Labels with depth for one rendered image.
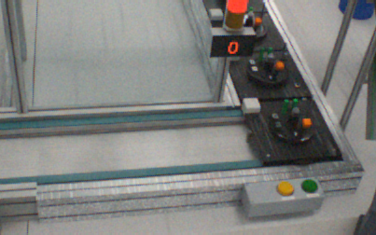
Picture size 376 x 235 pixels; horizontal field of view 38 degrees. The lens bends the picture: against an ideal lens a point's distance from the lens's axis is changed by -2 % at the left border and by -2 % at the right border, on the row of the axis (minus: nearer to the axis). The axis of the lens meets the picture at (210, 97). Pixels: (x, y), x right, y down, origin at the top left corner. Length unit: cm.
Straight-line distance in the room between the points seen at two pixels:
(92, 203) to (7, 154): 30
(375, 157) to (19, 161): 107
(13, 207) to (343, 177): 89
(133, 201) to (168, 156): 19
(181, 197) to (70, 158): 33
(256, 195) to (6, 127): 71
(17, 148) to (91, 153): 21
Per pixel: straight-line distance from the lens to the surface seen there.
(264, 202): 143
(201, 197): 147
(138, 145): 158
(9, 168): 155
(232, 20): 144
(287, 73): 179
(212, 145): 160
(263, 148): 155
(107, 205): 144
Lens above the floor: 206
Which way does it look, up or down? 41 degrees down
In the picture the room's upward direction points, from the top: 9 degrees clockwise
